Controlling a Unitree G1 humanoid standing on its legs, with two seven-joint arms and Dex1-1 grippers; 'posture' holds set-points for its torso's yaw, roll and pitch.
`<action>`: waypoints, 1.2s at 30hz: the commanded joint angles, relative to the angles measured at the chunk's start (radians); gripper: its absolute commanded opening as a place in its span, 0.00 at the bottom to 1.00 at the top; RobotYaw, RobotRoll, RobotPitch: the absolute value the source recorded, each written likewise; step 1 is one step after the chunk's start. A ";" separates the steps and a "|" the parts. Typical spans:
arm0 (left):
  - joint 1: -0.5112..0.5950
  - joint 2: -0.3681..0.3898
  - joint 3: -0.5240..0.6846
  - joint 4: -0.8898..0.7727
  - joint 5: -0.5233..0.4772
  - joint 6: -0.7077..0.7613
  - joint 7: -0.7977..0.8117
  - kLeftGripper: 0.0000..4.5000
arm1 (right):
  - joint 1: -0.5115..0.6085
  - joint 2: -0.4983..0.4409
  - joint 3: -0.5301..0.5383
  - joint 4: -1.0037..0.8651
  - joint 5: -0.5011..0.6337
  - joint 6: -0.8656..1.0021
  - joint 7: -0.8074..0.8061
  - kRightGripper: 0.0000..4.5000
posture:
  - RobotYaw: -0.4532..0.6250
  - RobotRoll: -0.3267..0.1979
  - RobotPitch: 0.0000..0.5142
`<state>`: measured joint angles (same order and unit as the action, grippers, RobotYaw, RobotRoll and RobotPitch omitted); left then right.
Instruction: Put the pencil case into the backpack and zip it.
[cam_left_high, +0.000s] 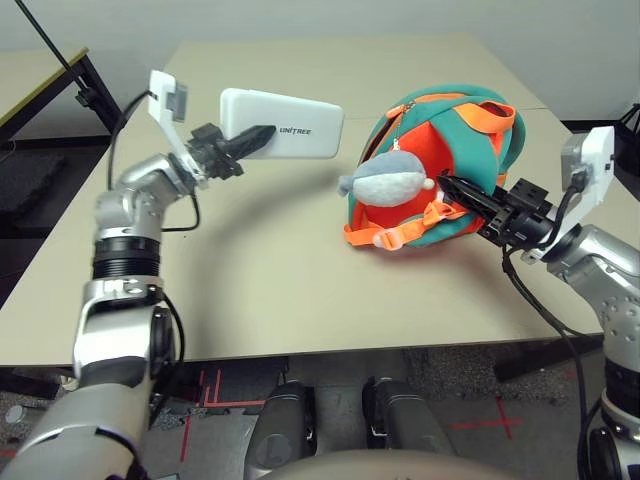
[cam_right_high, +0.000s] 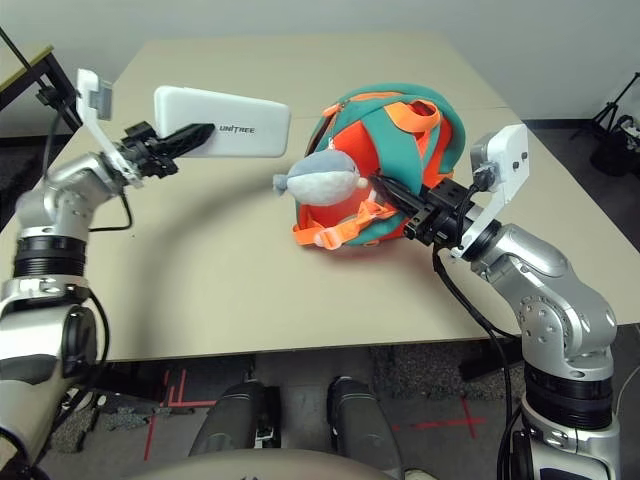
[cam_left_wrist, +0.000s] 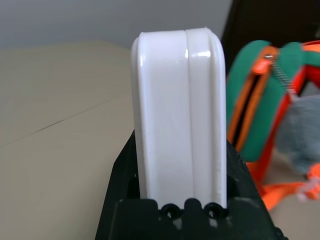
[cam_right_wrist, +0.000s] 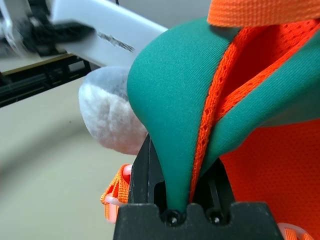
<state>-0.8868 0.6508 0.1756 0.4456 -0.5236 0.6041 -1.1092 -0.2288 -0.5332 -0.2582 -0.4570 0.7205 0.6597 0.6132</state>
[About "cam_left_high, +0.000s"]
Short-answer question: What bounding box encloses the grey robot leg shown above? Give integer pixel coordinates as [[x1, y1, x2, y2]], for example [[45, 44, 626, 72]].
[[244, 380, 316, 480], [362, 377, 454, 456]]

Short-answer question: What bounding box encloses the beige robot torso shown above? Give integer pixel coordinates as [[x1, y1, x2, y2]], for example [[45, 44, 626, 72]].
[[257, 449, 506, 480]]

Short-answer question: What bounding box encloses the black table clamp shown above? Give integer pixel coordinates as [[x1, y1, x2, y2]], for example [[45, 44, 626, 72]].
[[74, 82, 99, 107]]

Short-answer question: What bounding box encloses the grey robot right leg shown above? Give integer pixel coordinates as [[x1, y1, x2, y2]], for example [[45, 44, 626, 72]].
[[362, 377, 454, 456]]

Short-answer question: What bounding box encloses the orange and teal backpack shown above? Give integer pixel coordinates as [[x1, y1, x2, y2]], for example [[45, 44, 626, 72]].
[[343, 84, 528, 251]]

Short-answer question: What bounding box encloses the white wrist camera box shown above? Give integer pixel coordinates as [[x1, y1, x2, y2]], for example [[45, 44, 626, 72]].
[[521, 125, 616, 262], [148, 69, 209, 189]]

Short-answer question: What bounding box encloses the black foam floor mat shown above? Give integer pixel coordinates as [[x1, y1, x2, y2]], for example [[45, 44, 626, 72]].
[[0, 152, 69, 226]]

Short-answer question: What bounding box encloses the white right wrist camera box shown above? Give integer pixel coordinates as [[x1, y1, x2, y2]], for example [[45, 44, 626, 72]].
[[521, 125, 616, 262]]

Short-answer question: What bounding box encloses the grey plush whale charm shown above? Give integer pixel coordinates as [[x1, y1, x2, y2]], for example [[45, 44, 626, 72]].
[[337, 151, 436, 206]]

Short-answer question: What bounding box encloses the grey robot left leg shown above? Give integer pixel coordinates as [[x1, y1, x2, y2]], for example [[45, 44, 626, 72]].
[[244, 380, 316, 480]]

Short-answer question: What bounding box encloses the thin black rod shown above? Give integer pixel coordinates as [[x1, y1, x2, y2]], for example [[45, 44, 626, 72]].
[[14, 0, 84, 84]]

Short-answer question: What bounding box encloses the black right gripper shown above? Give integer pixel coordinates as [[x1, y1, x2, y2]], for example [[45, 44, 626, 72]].
[[438, 172, 556, 246]]

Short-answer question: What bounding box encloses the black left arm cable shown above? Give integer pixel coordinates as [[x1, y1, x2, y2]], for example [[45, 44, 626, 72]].
[[106, 88, 201, 234]]

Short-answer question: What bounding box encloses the beige side table black frame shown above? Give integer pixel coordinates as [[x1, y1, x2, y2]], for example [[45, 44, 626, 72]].
[[0, 47, 124, 151]]

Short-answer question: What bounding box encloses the white Unitree box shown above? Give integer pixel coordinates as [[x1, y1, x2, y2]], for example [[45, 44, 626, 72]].
[[219, 88, 345, 160]]

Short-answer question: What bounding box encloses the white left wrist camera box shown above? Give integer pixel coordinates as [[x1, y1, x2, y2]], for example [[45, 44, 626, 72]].
[[148, 69, 209, 189]]

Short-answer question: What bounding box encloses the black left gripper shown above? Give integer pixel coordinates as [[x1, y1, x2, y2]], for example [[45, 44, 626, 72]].
[[187, 123, 276, 182]]

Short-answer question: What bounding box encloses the black tripod stand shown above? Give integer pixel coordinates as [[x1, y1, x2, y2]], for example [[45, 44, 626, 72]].
[[613, 103, 640, 189]]

